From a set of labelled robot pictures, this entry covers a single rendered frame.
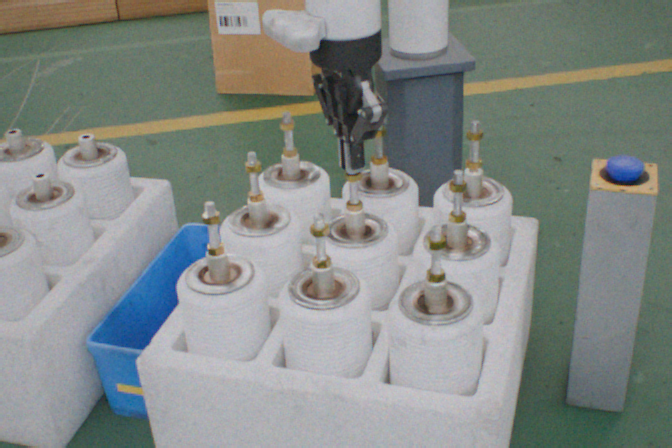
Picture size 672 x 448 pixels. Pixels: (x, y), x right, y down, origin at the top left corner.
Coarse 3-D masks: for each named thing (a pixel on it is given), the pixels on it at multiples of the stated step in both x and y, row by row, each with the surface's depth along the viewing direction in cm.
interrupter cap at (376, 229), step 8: (336, 216) 102; (344, 216) 102; (368, 216) 102; (376, 216) 101; (328, 224) 101; (336, 224) 101; (344, 224) 101; (368, 224) 100; (376, 224) 100; (384, 224) 100; (336, 232) 99; (344, 232) 99; (368, 232) 99; (376, 232) 98; (384, 232) 98; (328, 240) 98; (336, 240) 98; (344, 240) 97; (352, 240) 97; (360, 240) 97; (368, 240) 97; (376, 240) 97; (352, 248) 96
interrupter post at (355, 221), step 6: (348, 216) 98; (354, 216) 97; (360, 216) 98; (348, 222) 98; (354, 222) 98; (360, 222) 98; (348, 228) 99; (354, 228) 98; (360, 228) 98; (348, 234) 99; (354, 234) 99; (360, 234) 99
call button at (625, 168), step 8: (608, 160) 95; (616, 160) 94; (624, 160) 94; (632, 160) 94; (640, 160) 94; (608, 168) 94; (616, 168) 93; (624, 168) 93; (632, 168) 92; (640, 168) 93; (616, 176) 93; (624, 176) 92; (632, 176) 92
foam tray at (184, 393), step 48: (528, 240) 109; (528, 288) 107; (384, 336) 94; (144, 384) 94; (192, 384) 92; (240, 384) 90; (288, 384) 88; (336, 384) 88; (384, 384) 87; (480, 384) 87; (192, 432) 96; (240, 432) 94; (288, 432) 92; (336, 432) 89; (384, 432) 87; (432, 432) 86; (480, 432) 84
